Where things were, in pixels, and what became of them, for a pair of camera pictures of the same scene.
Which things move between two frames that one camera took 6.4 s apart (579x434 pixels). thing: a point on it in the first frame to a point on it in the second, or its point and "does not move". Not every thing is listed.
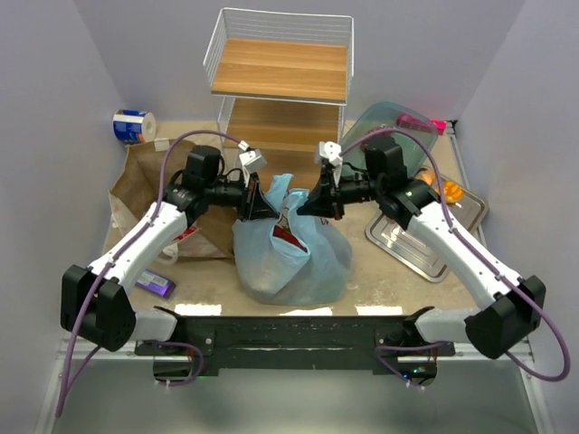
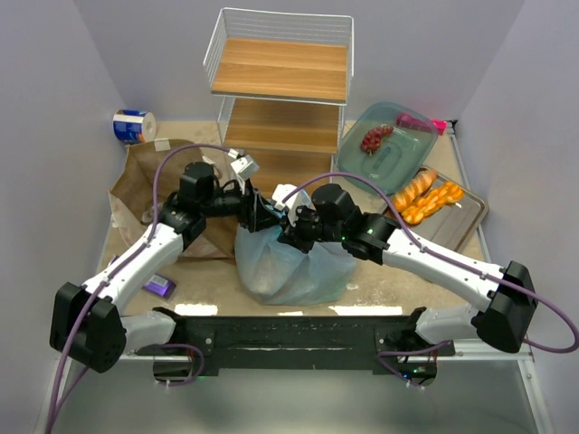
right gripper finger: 322,201 to 296,239
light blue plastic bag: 293,259 does not move
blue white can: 134,126 does not move
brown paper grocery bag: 148,171 does not move
